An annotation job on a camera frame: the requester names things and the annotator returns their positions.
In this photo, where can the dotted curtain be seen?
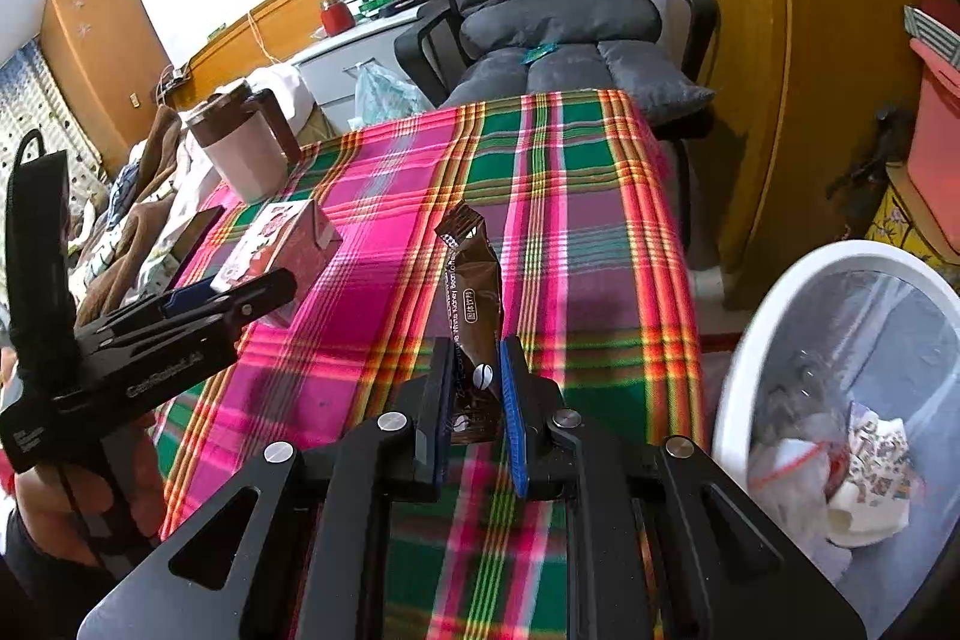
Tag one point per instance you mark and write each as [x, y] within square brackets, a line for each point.
[30, 108]

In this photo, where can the brown coffee sachet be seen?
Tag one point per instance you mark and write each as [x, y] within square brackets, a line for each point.
[472, 295]

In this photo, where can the pink green plaid tablecloth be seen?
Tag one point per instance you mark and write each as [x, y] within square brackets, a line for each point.
[585, 235]

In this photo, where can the pink tumbler with brown lid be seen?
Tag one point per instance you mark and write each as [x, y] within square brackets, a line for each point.
[236, 160]

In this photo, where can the striped cloth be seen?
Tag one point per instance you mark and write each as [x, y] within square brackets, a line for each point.
[121, 190]

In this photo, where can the black smartphone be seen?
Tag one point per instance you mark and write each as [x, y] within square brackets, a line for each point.
[199, 235]

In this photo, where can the clear plastic bottle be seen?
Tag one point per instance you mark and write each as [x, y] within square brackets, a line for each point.
[810, 392]

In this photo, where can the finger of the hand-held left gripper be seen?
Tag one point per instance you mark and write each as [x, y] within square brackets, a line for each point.
[187, 297]
[259, 295]

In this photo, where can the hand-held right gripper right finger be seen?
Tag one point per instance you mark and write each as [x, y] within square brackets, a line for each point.
[517, 415]

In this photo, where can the person's left hand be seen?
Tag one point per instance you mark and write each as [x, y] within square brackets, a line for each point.
[82, 497]

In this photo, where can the striped patterned box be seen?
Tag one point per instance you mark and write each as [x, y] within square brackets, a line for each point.
[930, 36]

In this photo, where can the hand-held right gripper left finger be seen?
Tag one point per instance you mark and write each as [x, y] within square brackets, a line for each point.
[439, 422]

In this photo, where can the white trash bin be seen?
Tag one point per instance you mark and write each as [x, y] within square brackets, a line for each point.
[731, 400]

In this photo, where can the white duvet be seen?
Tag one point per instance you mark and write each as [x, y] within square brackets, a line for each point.
[289, 85]

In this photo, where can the pink plastic bucket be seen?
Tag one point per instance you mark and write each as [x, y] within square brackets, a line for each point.
[937, 138]

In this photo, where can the yellow patterned box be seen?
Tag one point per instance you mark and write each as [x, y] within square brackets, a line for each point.
[904, 220]

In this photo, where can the wooden wardrobe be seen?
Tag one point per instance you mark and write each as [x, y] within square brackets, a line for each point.
[810, 48]

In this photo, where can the white nightstand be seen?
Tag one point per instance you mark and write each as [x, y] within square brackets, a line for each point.
[337, 63]

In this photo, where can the pale plastic bag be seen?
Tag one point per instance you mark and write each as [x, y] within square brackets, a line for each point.
[386, 93]

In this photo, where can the red jar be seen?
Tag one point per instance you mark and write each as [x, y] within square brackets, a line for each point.
[335, 16]

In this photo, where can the pink drink carton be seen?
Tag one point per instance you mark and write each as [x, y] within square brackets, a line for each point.
[285, 235]

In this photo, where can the wooden bed headboard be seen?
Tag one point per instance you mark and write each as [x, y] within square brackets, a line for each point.
[285, 21]

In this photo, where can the brown blanket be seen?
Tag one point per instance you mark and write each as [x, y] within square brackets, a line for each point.
[150, 160]

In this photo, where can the wooden cabinet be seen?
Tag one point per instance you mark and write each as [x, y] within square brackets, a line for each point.
[97, 48]

